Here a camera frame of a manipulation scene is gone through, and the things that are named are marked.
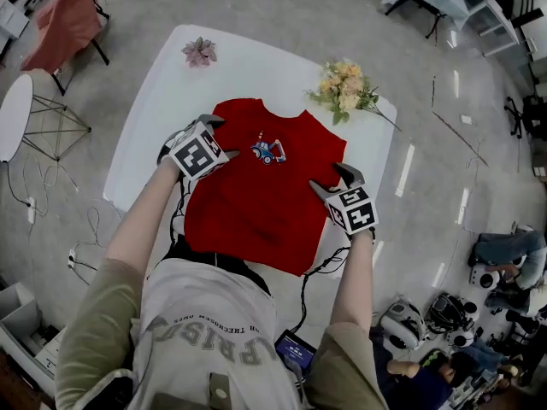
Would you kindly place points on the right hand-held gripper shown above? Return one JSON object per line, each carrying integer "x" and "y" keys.
{"x": 352, "y": 212}

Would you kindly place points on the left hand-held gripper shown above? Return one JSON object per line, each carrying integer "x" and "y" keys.
{"x": 196, "y": 154}

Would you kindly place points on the red t-shirt with print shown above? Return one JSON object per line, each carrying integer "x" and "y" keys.
{"x": 256, "y": 212}

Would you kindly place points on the person's right forearm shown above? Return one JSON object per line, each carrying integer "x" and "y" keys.
{"x": 352, "y": 280}

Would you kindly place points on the person's left forearm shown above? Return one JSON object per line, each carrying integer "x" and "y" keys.
{"x": 137, "y": 224}

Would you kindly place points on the pink artificial flower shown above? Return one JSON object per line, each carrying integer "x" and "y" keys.
{"x": 200, "y": 53}

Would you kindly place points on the yellow artificial flower bouquet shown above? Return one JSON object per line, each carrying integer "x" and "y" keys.
{"x": 346, "y": 86}

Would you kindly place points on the white round helmet device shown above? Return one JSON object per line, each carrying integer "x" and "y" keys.
{"x": 401, "y": 327}
{"x": 485, "y": 279}

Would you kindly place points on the black device with blue screen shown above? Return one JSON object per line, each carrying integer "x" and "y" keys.
{"x": 295, "y": 348}

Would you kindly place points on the white power strip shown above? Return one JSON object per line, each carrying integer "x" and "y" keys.
{"x": 31, "y": 209}
{"x": 72, "y": 259}

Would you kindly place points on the pink armchair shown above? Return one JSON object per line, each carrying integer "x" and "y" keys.
{"x": 60, "y": 19}

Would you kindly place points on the black office chair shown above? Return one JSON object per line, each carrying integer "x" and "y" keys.
{"x": 534, "y": 115}

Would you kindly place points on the white oval side table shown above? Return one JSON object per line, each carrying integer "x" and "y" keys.
{"x": 13, "y": 113}

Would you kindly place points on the white glass-door cabinet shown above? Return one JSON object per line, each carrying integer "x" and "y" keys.
{"x": 491, "y": 28}

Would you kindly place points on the white filing cabinet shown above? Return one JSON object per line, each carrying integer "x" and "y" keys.
{"x": 12, "y": 17}

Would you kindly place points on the white open storage bin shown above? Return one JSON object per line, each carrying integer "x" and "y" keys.
{"x": 17, "y": 310}

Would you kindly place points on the small white drawer organizer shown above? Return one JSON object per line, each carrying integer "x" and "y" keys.
{"x": 49, "y": 355}

